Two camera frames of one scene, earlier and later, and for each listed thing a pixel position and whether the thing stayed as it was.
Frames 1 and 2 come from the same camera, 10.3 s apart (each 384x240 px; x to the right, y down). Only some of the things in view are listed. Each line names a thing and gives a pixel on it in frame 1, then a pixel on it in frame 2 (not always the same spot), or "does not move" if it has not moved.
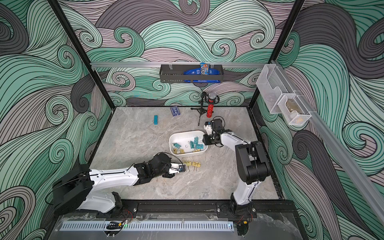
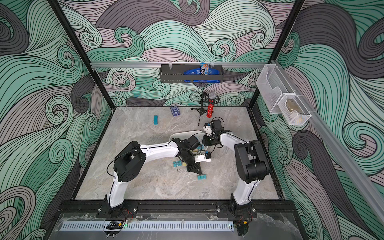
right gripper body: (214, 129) does not move
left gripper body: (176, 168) → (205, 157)
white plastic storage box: (187, 142) does not move
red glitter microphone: (212, 96) does not move
